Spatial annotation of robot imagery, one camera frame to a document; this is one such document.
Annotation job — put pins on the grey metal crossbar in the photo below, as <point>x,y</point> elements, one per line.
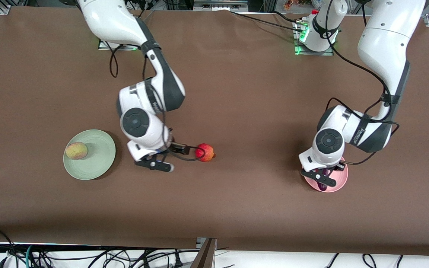
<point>218,4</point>

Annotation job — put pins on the yellow-red peach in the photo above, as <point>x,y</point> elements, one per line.
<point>76,150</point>

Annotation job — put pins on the orange background clutter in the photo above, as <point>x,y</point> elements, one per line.
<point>291,4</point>

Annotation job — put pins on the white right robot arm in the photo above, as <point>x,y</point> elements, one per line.
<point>106,18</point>

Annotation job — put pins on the brown wooden post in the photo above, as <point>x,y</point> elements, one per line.
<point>207,257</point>

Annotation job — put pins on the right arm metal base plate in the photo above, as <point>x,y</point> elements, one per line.
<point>104,46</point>

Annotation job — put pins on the brown table cover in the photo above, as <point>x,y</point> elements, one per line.
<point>255,93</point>

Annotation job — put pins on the long purple eggplant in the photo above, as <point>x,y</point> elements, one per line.
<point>322,186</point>

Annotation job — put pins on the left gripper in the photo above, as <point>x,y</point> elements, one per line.
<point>327,173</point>

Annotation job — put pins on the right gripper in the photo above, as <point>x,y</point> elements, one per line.
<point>177,147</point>

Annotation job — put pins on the pale green round plate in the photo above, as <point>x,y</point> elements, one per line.
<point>95,163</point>

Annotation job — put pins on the red pomegranate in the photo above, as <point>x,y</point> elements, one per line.
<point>206,153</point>

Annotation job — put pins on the pink round plate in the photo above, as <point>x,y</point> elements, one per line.
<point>339,182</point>

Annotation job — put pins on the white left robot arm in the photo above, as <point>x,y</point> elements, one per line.
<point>385,44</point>

